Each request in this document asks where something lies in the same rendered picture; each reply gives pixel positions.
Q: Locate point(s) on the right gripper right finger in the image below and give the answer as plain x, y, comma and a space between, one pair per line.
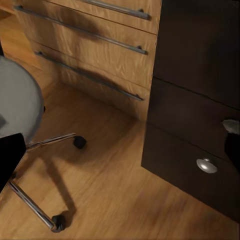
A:
232, 149

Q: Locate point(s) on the bookcase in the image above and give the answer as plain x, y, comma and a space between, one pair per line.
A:
12, 37

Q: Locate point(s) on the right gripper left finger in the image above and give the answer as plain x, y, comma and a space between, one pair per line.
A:
12, 149

